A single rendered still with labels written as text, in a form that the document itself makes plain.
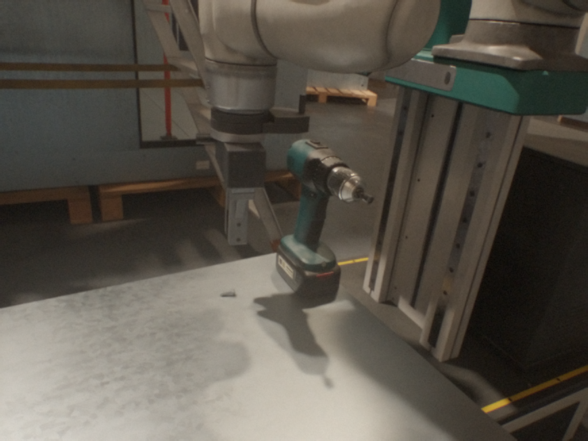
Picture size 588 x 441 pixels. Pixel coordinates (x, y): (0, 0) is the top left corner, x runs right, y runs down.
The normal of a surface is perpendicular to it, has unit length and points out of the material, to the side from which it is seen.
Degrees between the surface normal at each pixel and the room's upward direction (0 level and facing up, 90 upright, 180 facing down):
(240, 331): 0
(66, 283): 0
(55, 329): 0
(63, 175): 90
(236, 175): 90
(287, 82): 90
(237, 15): 98
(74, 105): 90
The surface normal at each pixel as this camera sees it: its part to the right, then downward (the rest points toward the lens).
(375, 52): -0.18, 0.88
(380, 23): -0.28, 0.51
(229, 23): -0.60, 0.44
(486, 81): -0.90, 0.11
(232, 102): -0.09, 0.41
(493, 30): -0.79, 0.11
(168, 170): 0.45, 0.40
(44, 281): 0.08, -0.90
